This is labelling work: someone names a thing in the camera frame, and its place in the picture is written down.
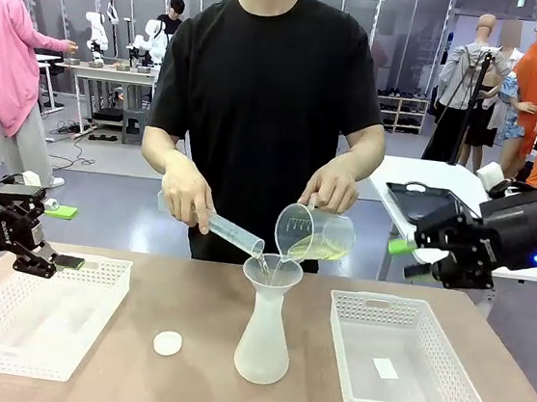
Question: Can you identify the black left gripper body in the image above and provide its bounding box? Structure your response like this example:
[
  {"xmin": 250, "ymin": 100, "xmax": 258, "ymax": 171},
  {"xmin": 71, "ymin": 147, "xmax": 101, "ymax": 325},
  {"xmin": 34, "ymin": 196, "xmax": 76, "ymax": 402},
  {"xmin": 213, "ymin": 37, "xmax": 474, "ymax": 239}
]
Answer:
[{"xmin": 0, "ymin": 199, "xmax": 50, "ymax": 259}]

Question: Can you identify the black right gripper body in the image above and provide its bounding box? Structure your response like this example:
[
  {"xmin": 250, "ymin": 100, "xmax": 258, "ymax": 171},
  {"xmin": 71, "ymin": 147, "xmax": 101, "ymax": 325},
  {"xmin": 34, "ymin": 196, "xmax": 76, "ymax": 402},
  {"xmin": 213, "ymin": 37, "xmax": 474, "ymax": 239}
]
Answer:
[{"xmin": 433, "ymin": 179, "xmax": 537, "ymax": 300}]

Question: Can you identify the clear plastic measuring cup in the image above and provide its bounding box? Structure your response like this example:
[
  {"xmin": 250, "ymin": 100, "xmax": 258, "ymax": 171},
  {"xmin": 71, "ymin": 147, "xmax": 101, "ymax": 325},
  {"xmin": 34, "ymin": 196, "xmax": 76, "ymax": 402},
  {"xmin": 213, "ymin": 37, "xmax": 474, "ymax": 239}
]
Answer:
[{"xmin": 270, "ymin": 190, "xmax": 362, "ymax": 271}]

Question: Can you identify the white round flask cap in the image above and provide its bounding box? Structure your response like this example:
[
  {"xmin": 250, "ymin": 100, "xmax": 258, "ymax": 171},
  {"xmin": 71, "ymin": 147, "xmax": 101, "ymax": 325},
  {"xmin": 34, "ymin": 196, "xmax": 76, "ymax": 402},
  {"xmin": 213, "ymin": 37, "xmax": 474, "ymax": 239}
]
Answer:
[{"xmin": 151, "ymin": 329, "xmax": 184, "ymax": 359}]

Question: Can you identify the translucent plastic funnel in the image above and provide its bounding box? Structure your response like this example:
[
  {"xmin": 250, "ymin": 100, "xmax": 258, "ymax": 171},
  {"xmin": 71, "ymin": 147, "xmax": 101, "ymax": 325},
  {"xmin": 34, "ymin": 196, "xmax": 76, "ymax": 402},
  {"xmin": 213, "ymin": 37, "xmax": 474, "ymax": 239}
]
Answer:
[{"xmin": 241, "ymin": 250, "xmax": 306, "ymax": 292}]

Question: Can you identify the clear plastic graduated cylinder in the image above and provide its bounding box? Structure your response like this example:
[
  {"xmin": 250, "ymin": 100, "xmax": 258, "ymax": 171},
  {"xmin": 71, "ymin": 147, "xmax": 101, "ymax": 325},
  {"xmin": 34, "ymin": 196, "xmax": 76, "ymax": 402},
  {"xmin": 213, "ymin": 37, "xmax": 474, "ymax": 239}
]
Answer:
[{"xmin": 151, "ymin": 188, "xmax": 271, "ymax": 259}]

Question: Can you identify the translucent plastic conical flask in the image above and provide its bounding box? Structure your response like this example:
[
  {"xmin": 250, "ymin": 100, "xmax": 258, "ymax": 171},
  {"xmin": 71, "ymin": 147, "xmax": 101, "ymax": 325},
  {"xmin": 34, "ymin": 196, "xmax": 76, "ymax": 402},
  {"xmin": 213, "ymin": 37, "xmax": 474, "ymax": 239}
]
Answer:
[{"xmin": 230, "ymin": 278, "xmax": 299, "ymax": 388}]

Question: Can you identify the person's right forearm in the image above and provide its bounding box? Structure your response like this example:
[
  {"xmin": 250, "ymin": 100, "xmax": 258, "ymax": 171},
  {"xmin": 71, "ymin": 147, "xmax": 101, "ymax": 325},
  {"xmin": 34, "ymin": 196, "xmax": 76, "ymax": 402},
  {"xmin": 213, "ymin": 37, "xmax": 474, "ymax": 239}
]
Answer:
[{"xmin": 137, "ymin": 123, "xmax": 200, "ymax": 188}]

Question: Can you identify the person's left forearm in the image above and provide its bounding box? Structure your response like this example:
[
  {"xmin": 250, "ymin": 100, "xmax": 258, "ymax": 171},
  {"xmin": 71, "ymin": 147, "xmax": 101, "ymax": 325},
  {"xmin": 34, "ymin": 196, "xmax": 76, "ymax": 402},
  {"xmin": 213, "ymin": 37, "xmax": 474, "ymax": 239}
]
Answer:
[{"xmin": 316, "ymin": 117, "xmax": 389, "ymax": 191}]

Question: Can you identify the person's left hand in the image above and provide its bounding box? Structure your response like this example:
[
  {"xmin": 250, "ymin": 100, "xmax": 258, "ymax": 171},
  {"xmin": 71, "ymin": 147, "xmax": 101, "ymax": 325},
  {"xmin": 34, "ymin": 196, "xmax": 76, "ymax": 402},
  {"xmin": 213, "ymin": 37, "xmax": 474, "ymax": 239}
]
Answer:
[{"xmin": 296, "ymin": 158, "xmax": 364, "ymax": 218}]

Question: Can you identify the person's right hand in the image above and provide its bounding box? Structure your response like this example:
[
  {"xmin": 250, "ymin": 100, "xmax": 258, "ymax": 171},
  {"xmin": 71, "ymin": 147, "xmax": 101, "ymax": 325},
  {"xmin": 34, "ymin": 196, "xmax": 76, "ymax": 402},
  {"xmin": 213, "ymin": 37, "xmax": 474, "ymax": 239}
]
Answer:
[{"xmin": 155, "ymin": 149, "xmax": 222, "ymax": 235}]

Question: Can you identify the black plastic tray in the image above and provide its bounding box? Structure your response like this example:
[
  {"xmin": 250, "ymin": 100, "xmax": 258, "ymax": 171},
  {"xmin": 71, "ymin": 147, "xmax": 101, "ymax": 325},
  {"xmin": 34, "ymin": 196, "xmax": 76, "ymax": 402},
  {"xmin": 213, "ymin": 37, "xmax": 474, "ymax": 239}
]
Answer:
[{"xmin": 381, "ymin": 178, "xmax": 487, "ymax": 233}]

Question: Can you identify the white side table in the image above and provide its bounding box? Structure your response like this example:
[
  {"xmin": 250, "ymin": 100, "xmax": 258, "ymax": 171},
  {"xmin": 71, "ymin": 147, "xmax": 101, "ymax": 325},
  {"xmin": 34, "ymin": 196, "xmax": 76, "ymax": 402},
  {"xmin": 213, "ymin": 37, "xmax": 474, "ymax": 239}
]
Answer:
[{"xmin": 358, "ymin": 152, "xmax": 537, "ymax": 285}]

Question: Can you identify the white paper label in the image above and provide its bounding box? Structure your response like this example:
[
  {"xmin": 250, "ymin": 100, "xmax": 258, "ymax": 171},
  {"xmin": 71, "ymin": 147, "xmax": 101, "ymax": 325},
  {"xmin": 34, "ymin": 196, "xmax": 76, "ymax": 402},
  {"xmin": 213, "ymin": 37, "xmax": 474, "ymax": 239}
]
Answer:
[{"xmin": 370, "ymin": 357, "xmax": 402, "ymax": 383}]

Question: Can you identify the grey plastic step stool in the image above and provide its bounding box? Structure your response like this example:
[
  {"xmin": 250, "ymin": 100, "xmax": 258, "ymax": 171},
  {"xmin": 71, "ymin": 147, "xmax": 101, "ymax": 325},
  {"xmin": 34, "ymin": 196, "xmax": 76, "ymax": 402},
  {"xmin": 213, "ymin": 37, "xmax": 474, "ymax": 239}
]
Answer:
[{"xmin": 119, "ymin": 107, "xmax": 150, "ymax": 147}]

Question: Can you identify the mannequin in black skirt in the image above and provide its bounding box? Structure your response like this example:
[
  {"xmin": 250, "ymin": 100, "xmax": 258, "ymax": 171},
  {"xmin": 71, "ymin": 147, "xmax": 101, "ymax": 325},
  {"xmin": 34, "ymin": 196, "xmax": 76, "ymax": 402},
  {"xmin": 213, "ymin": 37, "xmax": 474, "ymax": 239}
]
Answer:
[{"xmin": 460, "ymin": 15, "xmax": 530, "ymax": 179}]

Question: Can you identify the blue floral garment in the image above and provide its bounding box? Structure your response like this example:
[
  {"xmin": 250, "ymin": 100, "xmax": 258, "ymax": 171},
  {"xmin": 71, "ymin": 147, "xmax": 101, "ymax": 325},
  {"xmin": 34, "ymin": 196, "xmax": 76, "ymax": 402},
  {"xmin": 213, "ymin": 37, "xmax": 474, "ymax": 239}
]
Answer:
[{"xmin": 494, "ymin": 70, "xmax": 531, "ymax": 144}]

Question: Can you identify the wooden shoe rack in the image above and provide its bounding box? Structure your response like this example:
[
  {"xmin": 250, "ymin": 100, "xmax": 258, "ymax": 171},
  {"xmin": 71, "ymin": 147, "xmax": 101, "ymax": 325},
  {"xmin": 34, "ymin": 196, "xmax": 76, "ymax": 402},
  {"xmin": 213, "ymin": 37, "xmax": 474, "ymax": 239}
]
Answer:
[{"xmin": 371, "ymin": 92, "xmax": 431, "ymax": 138}]

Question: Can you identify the mannequin in orange dress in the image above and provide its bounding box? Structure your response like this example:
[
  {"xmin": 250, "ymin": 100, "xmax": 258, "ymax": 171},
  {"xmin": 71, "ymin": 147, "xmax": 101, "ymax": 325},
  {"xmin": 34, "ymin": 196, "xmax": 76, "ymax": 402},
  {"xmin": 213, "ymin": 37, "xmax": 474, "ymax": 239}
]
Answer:
[{"xmin": 488, "ymin": 13, "xmax": 537, "ymax": 189}]

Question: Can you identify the white robot workbench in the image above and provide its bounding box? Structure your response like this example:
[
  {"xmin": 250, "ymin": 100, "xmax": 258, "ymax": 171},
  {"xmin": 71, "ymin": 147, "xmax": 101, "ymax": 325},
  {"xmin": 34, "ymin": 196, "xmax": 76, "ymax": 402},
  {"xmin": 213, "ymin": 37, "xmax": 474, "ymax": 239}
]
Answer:
[{"xmin": 47, "ymin": 56, "xmax": 161, "ymax": 144}]

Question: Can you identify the person in pink top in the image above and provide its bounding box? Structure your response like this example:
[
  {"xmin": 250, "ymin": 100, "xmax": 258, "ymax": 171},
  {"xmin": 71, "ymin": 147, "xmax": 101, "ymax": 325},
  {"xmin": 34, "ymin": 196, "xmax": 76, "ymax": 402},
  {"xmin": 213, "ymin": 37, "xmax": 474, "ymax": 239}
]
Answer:
[{"xmin": 0, "ymin": 0, "xmax": 87, "ymax": 191}]

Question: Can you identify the mannequin in grey shirt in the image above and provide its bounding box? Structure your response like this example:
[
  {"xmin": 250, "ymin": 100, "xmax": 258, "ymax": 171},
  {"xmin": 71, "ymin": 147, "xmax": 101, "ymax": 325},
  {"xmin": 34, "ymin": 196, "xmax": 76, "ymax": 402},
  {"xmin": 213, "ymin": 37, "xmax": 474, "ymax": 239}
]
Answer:
[{"xmin": 428, "ymin": 8, "xmax": 520, "ymax": 170}]

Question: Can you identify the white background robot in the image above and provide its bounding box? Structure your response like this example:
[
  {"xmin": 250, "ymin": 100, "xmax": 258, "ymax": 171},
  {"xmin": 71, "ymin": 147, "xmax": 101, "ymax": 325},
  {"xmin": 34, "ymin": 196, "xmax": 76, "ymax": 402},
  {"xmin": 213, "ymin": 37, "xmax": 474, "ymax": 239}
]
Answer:
[
  {"xmin": 79, "ymin": 10, "xmax": 114, "ymax": 70},
  {"xmin": 128, "ymin": 15, "xmax": 173, "ymax": 72}
]

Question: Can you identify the person in black t-shirt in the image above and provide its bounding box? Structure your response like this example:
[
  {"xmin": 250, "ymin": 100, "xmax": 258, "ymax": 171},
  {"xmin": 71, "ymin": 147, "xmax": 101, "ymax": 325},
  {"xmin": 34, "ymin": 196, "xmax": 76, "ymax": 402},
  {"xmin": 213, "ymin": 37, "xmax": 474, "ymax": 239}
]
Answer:
[{"xmin": 129, "ymin": 0, "xmax": 404, "ymax": 281}]

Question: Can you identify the background person in black shirt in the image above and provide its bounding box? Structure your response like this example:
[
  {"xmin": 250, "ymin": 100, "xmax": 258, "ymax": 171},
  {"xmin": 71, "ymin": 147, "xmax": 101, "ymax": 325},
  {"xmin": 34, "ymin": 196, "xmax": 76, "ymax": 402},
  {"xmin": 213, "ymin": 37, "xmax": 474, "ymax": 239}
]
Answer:
[{"xmin": 153, "ymin": 0, "xmax": 187, "ymax": 40}]

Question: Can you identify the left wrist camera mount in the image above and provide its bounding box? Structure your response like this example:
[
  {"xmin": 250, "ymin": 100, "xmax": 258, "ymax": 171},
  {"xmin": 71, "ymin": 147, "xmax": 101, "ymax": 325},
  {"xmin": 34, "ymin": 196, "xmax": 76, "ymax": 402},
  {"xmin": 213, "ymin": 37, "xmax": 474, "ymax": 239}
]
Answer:
[{"xmin": 0, "ymin": 167, "xmax": 51, "ymax": 209}]

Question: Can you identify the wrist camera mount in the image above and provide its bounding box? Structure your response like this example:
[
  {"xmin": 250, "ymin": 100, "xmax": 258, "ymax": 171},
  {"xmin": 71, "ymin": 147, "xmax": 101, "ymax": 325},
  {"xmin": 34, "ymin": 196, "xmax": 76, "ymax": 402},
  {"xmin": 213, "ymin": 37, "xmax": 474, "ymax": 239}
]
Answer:
[
  {"xmin": 0, "ymin": 167, "xmax": 51, "ymax": 209},
  {"xmin": 474, "ymin": 159, "xmax": 516, "ymax": 201}
]

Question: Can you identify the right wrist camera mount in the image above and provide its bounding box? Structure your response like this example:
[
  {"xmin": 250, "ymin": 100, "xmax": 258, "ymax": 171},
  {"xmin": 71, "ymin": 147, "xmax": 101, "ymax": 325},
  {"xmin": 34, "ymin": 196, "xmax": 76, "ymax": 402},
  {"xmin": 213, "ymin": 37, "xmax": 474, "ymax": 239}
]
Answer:
[{"xmin": 474, "ymin": 159, "xmax": 516, "ymax": 201}]

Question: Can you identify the black camera tripod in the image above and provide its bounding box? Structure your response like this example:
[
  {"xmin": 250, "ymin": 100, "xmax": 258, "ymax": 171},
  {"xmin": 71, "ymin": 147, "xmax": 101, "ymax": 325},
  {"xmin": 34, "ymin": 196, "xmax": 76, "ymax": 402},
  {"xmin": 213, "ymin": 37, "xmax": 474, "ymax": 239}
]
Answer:
[{"xmin": 420, "ymin": 40, "xmax": 498, "ymax": 170}]

